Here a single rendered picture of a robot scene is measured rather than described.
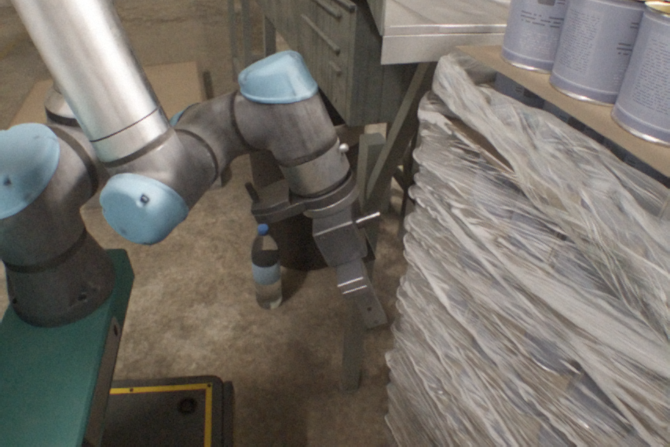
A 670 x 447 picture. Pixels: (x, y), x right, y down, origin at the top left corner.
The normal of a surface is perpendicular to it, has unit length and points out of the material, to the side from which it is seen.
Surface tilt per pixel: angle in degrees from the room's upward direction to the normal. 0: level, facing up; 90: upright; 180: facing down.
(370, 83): 90
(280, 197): 24
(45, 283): 72
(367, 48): 90
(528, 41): 89
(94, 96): 81
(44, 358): 0
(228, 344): 0
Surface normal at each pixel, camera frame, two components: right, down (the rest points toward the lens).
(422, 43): 0.31, 0.57
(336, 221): -0.36, -0.81
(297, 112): 0.27, 0.37
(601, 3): -0.71, 0.38
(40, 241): 0.60, 0.49
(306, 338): 0.04, -0.80
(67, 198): 0.96, 0.21
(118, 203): -0.26, 0.57
